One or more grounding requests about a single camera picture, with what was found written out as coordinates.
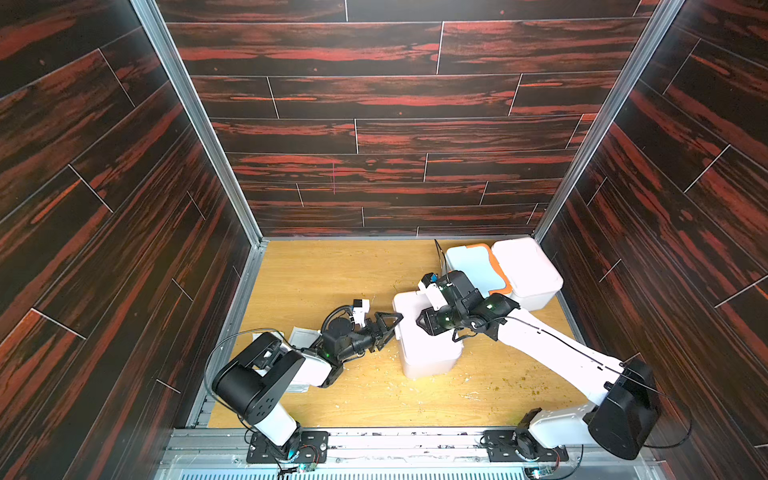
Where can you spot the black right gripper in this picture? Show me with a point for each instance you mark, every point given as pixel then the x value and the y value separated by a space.
pixel 435 318

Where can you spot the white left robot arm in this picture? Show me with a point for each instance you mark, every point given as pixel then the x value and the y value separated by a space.
pixel 252 384

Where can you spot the white orange handled box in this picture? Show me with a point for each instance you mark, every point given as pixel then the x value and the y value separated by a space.
pixel 481 267

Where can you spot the aluminium frame rail left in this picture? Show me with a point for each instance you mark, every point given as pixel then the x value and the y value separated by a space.
pixel 160 38

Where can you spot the aluminium frame rail right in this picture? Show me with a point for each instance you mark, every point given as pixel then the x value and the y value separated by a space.
pixel 650 39

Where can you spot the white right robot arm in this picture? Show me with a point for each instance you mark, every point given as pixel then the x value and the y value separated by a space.
pixel 622 404

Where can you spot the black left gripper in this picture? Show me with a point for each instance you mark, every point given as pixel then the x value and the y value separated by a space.
pixel 374 339

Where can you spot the aluminium frame rail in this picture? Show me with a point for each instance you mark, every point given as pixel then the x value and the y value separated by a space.
pixel 650 39
pixel 160 38

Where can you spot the pink medicine chest box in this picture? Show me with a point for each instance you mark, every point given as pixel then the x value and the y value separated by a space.
pixel 422 355

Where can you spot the white pink first aid box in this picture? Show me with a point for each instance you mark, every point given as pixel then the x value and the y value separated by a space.
pixel 531 278

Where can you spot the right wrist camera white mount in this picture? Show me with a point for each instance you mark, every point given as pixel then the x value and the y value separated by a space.
pixel 428 286

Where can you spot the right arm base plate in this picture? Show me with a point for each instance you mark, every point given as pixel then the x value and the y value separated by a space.
pixel 509 446

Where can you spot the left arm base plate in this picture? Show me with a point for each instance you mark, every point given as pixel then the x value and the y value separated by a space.
pixel 306 448

